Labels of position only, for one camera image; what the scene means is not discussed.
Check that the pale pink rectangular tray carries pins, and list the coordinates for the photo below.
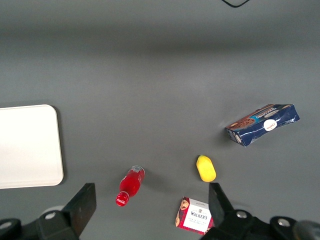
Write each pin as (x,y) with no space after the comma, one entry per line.
(27,145)

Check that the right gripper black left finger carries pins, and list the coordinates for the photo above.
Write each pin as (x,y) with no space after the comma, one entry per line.
(80,210)

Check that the red coke bottle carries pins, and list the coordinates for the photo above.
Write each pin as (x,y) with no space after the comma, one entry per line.
(130,183)

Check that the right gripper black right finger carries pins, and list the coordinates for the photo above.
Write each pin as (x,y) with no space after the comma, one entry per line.
(220,207)

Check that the blue chocolate cookie box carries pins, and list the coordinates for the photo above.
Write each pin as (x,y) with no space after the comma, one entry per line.
(262,130)

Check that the yellow lemon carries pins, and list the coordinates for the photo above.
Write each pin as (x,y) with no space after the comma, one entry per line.
(206,170)

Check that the red tartan Walkers biscuit box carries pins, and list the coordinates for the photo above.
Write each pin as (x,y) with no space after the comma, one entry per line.
(195,217)

